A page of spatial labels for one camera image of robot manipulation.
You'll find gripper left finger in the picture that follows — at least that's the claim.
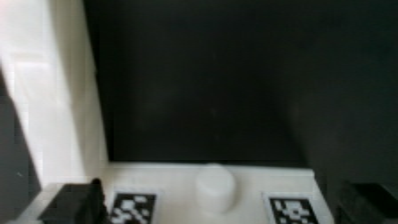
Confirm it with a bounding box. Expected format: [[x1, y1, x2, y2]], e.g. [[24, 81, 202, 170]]
[[37, 178, 110, 224]]

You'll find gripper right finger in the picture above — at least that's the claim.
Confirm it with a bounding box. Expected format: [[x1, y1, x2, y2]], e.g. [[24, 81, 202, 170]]
[[335, 182, 398, 224]]

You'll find white drawer tray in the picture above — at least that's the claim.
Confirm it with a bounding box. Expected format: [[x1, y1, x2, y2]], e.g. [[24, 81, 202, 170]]
[[102, 164, 333, 224]]

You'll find white U-shaped fence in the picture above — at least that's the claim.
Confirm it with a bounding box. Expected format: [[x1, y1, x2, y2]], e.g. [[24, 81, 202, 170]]
[[0, 0, 106, 224]]

